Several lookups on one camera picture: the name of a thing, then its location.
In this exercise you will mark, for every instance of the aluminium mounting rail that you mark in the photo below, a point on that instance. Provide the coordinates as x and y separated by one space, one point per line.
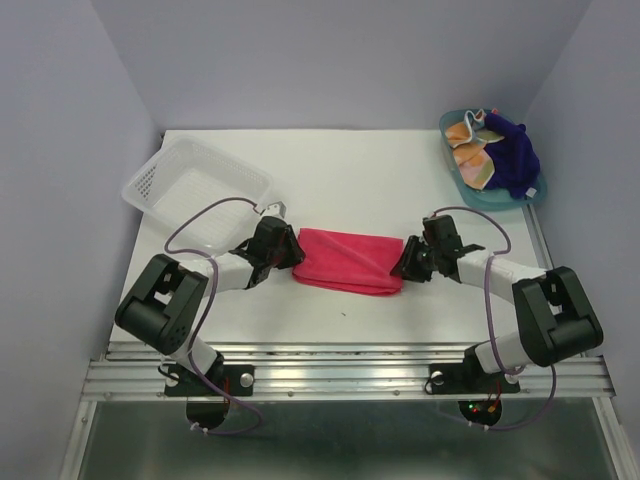
332 372

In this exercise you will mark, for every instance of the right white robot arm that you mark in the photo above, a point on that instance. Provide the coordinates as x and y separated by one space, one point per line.
554 317

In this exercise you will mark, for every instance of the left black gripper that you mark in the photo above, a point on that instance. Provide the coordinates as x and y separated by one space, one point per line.
295 255

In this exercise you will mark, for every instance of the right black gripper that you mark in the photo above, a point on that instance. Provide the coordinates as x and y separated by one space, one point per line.
405 268

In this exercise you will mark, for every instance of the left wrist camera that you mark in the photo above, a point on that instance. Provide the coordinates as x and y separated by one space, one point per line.
276 209

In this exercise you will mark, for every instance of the orange patterned towel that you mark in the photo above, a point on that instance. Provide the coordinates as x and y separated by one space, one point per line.
468 140

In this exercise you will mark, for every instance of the pink microfiber towel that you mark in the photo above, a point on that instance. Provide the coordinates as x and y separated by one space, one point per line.
347 262

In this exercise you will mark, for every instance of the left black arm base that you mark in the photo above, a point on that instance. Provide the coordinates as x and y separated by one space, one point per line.
212 398

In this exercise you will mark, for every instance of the teal plastic tray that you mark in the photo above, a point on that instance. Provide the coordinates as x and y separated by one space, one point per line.
491 200

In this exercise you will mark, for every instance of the purple towel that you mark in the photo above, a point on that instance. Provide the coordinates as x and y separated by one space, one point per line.
516 165

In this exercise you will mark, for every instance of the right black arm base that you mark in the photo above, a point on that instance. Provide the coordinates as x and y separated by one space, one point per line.
481 392

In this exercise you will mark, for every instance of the white plastic basket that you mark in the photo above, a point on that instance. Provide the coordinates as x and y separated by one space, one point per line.
187 175

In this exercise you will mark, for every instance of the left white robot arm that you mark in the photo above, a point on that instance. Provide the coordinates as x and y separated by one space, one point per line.
160 308

